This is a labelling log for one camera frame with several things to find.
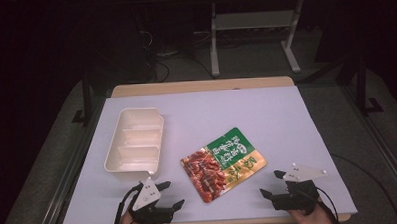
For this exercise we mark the green and red snack packet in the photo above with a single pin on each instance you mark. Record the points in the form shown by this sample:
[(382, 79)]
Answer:
[(221, 164)]

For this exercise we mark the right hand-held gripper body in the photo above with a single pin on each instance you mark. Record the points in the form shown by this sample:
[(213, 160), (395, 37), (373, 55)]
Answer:
[(299, 192)]

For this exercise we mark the black metal stand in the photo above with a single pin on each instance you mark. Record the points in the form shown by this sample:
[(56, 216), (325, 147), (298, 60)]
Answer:
[(87, 99), (362, 86)]

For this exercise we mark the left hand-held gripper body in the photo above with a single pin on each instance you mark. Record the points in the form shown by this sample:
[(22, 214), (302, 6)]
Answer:
[(146, 196)]

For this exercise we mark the white metal stand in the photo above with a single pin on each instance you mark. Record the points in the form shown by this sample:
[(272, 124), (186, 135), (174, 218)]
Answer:
[(214, 41)]

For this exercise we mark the person's right hand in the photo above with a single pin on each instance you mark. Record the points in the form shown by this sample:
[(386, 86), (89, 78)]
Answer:
[(310, 220)]

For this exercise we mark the grey metal rail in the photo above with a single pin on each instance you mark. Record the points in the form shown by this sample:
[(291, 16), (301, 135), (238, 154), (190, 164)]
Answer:
[(62, 186), (384, 152)]

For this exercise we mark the white table mat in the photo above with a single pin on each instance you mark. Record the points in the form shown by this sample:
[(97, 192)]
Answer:
[(200, 115)]

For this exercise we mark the white divided plastic tray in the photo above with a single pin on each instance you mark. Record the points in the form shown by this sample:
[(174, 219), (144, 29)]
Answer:
[(136, 144)]

